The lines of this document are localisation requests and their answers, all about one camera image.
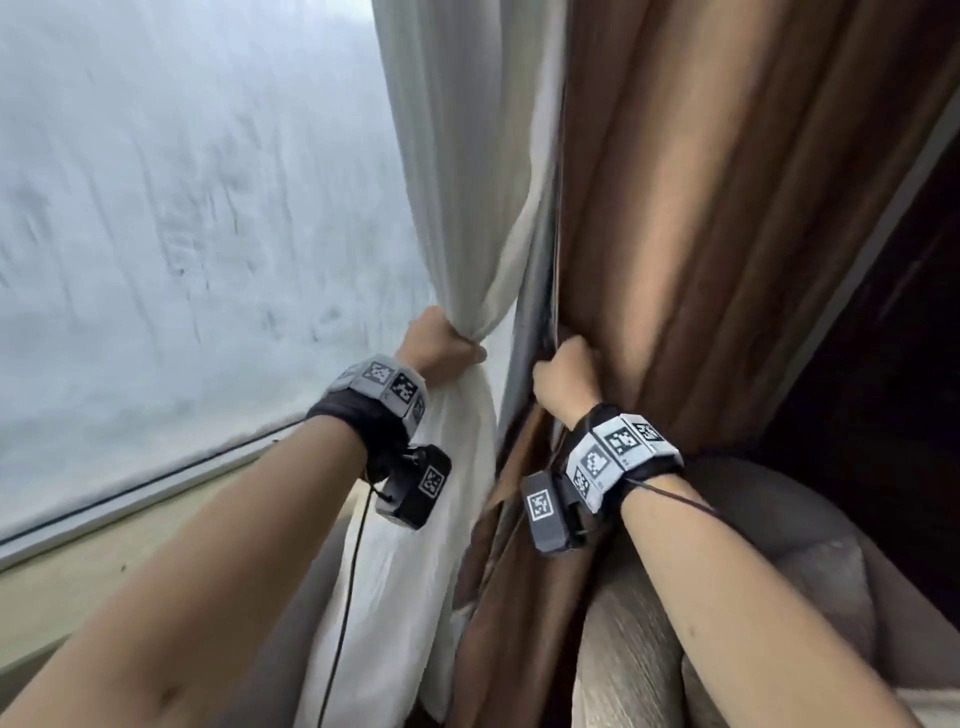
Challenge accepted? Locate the person's right hand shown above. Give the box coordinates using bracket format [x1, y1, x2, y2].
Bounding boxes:
[531, 335, 603, 432]

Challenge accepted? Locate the person's left hand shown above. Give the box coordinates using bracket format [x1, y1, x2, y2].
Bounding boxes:
[395, 305, 489, 388]

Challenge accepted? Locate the white sheer curtain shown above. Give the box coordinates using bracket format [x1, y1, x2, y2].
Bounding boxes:
[294, 0, 571, 728]

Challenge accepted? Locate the brown drape curtain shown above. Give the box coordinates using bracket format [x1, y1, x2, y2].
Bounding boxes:
[442, 0, 960, 728]

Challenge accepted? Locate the person's right forearm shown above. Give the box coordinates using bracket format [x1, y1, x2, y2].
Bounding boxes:
[616, 474, 925, 728]

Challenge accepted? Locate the person's left forearm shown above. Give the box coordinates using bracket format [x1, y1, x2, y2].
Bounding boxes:
[0, 414, 369, 728]

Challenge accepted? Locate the left wrist tracker band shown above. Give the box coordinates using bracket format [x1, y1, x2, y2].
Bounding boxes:
[306, 357, 429, 481]

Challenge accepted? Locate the wrist tracker band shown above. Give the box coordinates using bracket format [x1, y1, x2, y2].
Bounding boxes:
[306, 357, 429, 481]
[558, 403, 685, 516]

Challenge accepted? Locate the right wrist tracker band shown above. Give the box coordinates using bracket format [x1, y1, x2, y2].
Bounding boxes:
[558, 403, 685, 516]

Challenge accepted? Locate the grey upholstered armchair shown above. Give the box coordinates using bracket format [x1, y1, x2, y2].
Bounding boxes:
[577, 456, 960, 728]

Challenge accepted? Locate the frosted window pane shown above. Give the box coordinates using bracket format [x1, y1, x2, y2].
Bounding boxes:
[0, 0, 436, 541]

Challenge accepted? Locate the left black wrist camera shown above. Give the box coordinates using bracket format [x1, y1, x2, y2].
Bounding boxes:
[372, 444, 453, 532]

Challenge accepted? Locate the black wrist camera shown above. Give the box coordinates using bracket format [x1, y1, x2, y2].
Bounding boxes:
[372, 444, 453, 532]
[521, 470, 594, 556]

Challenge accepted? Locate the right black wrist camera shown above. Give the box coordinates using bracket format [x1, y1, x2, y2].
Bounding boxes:
[521, 470, 594, 556]

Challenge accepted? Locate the black cable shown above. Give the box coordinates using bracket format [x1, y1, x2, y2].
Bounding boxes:
[315, 483, 376, 728]

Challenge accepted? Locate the window sill frame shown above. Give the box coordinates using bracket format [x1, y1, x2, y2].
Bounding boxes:
[0, 420, 354, 676]

